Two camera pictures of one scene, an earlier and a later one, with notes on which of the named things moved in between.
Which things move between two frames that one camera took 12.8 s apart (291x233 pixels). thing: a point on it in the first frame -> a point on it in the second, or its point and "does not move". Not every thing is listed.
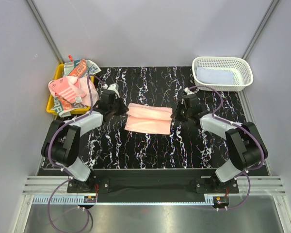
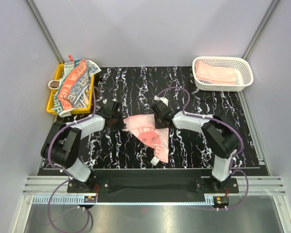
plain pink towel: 148,119 -> 217,75
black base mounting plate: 152,185 does not move
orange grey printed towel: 83,68 does not move
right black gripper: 175,115 -> 157,125
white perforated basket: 223,73 does not move
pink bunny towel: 75,89 -> 144,127
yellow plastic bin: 59,73 does not move
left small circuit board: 89,199 does not move
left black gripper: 123,109 -> 121,124
